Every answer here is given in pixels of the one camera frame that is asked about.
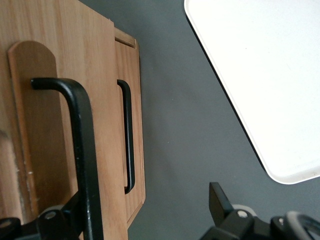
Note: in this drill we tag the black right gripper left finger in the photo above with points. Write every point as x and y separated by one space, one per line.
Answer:
55 220

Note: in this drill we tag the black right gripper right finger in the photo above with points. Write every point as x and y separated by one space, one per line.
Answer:
230 220

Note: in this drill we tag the wooden drawer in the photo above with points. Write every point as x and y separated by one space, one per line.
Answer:
136 125
75 50

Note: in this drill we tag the beige plastic tray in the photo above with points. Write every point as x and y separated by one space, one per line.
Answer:
270 75

